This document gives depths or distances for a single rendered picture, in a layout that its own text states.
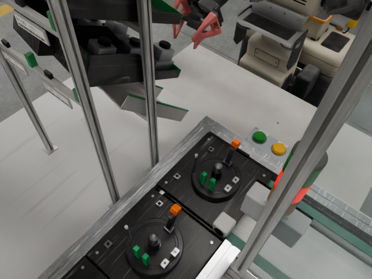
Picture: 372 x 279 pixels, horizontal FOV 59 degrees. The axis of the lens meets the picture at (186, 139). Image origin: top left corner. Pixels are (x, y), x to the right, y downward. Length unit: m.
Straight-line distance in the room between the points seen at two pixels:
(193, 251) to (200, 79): 0.74
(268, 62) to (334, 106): 1.20
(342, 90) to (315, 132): 0.06
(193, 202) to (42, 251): 0.44
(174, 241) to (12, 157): 0.64
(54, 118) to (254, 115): 0.74
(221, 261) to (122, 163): 0.46
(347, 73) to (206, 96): 1.00
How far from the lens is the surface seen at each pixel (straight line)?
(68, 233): 1.03
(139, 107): 0.86
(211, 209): 0.91
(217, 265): 0.87
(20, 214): 1.11
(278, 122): 1.27
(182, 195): 0.92
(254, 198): 0.63
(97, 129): 0.72
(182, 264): 0.85
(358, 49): 0.32
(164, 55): 0.85
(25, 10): 0.64
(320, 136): 0.41
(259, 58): 1.58
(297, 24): 1.38
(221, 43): 3.00
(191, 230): 0.88
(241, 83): 1.37
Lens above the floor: 1.79
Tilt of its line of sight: 53 degrees down
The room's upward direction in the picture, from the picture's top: 4 degrees clockwise
